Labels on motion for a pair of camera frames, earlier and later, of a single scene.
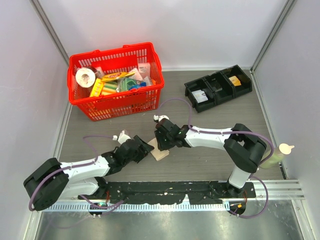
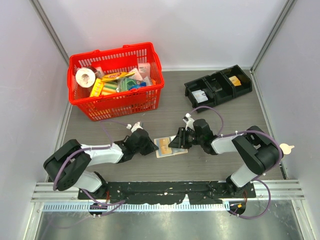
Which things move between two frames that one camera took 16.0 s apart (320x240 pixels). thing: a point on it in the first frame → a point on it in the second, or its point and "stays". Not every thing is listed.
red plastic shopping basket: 115,82 stays
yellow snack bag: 117,75 stays
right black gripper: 162,145 → 180,140
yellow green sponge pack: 109,87 stays
